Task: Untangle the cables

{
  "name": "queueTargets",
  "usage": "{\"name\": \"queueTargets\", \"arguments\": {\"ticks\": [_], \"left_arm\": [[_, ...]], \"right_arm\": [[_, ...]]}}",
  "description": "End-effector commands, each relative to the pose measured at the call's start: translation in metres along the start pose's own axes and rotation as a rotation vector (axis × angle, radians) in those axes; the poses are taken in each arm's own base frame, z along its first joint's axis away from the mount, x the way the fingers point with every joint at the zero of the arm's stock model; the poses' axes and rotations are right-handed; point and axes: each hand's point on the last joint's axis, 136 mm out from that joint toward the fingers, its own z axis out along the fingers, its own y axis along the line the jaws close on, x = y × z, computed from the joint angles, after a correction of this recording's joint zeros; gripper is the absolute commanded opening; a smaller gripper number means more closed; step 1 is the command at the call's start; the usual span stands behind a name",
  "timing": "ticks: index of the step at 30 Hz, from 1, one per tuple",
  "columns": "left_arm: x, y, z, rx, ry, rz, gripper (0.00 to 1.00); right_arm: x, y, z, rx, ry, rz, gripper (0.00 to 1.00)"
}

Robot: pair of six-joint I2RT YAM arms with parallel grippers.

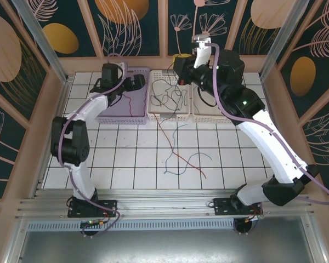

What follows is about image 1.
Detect aluminium mounting rail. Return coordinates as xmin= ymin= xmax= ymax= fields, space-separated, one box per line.
xmin=15 ymin=191 xmax=316 ymax=220

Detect arm base wires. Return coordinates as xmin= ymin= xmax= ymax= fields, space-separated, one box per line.
xmin=98 ymin=209 xmax=112 ymax=224
xmin=245 ymin=204 xmax=265 ymax=223

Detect slotted grey cable duct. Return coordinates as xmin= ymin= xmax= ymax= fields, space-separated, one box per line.
xmin=27 ymin=220 xmax=236 ymax=231

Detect grey metal sheet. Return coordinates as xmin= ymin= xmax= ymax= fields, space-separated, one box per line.
xmin=5 ymin=216 xmax=329 ymax=263

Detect cream plastic basket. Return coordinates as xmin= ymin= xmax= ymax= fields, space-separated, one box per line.
xmin=191 ymin=65 xmax=246 ymax=124

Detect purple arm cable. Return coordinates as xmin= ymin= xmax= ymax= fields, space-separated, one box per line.
xmin=59 ymin=53 xmax=127 ymax=238
xmin=204 ymin=42 xmax=329 ymax=206

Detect purple plastic basket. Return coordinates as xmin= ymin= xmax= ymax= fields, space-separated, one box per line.
xmin=97 ymin=67 xmax=151 ymax=126

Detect thin red cable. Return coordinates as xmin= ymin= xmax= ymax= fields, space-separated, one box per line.
xmin=124 ymin=93 xmax=135 ymax=118
xmin=156 ymin=119 xmax=208 ymax=179

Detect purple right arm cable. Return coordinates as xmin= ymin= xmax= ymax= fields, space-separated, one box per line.
xmin=204 ymin=42 xmax=329 ymax=206

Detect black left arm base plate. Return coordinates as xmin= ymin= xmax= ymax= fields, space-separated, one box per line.
xmin=67 ymin=197 xmax=118 ymax=219

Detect aluminium side rail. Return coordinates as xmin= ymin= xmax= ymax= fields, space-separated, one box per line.
xmin=260 ymin=73 xmax=301 ymax=194
xmin=34 ymin=76 xmax=72 ymax=194

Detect white basket grey handles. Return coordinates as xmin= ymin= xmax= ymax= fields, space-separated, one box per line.
xmin=146 ymin=69 xmax=190 ymax=123

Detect aluminium frame post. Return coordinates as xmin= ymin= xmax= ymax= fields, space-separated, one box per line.
xmin=259 ymin=0 xmax=311 ymax=82
xmin=10 ymin=0 xmax=72 ymax=84

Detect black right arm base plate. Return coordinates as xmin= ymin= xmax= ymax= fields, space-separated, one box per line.
xmin=213 ymin=197 xmax=238 ymax=218

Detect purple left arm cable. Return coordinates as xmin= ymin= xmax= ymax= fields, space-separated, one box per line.
xmin=59 ymin=53 xmax=127 ymax=238

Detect left arm base wires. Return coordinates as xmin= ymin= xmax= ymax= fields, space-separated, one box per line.
xmin=98 ymin=209 xmax=112 ymax=224

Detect right arm base wires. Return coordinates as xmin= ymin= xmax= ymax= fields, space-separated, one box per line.
xmin=245 ymin=204 xmax=265 ymax=223

